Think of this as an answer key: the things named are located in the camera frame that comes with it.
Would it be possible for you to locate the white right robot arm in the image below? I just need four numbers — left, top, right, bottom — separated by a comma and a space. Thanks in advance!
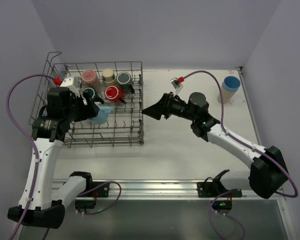
141, 92, 288, 199

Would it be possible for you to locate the dark grey mug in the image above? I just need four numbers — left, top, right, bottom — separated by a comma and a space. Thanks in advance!
116, 72, 135, 94

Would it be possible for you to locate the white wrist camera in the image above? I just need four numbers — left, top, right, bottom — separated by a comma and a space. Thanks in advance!
170, 77, 184, 90
60, 76, 80, 97

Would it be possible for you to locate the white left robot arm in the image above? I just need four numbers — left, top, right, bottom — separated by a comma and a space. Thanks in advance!
7, 87, 99, 229

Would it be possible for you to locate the aluminium mounting rail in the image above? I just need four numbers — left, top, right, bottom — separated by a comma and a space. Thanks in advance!
52, 177, 286, 201

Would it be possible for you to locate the right black controller box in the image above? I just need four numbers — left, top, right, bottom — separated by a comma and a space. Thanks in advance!
212, 200, 233, 214

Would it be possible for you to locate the dark green mug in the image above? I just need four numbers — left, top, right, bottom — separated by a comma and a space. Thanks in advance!
80, 87, 105, 105

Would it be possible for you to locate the red mug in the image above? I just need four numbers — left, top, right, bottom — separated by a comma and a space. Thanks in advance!
104, 85, 126, 104

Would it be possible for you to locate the light blue cup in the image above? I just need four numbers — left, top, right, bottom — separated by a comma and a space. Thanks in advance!
88, 105, 114, 125

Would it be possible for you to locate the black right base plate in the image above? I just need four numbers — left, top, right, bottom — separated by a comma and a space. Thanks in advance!
196, 169, 243, 198

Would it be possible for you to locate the cream ribbed cup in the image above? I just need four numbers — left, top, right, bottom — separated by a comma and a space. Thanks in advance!
102, 68, 116, 87

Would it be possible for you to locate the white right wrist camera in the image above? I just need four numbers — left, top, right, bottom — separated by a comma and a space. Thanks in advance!
170, 77, 184, 90

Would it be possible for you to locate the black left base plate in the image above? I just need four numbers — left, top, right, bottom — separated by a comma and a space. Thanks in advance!
87, 181, 110, 198

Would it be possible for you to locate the tall beige cup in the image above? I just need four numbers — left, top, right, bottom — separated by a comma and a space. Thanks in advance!
217, 85, 237, 104

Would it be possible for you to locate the left black controller box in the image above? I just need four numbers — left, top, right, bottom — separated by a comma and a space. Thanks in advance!
74, 199, 97, 213

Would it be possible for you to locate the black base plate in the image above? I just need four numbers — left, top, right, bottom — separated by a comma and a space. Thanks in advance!
87, 181, 110, 198
196, 169, 243, 198

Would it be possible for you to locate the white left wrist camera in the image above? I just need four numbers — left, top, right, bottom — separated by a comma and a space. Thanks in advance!
60, 76, 80, 97

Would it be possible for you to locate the black controller box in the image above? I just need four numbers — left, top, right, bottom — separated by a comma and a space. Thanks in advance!
74, 199, 97, 213
212, 200, 233, 214

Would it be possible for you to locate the pink patterned mug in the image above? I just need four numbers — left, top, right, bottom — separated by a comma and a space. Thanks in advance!
81, 69, 102, 92

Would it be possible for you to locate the grey wire dish rack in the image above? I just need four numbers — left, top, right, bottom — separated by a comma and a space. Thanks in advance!
42, 51, 144, 148

